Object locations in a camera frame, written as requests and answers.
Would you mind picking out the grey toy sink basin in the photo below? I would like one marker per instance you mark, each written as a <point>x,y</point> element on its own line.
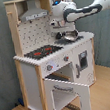
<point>66,42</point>

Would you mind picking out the grey cabinet door handle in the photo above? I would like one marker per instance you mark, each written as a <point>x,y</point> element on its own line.
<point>78,71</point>

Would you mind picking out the black toy stovetop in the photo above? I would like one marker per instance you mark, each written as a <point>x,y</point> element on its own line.
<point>42,52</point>

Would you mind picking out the small metal toy pot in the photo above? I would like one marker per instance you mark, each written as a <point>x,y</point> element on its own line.
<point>71,36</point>

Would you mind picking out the wooden toy kitchen playset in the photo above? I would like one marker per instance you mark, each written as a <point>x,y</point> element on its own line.
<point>34,34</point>

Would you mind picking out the white toy oven door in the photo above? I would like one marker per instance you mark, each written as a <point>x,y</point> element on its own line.
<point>60,93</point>

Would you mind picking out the grey toy ice dispenser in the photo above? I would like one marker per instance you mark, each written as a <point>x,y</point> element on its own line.
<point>83,60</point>

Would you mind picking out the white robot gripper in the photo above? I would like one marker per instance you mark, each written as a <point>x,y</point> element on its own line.
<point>60,31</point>

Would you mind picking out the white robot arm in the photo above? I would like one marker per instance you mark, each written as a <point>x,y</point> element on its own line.
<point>67,11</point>

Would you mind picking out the left red stove knob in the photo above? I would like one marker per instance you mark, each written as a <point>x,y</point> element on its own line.
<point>49,67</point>

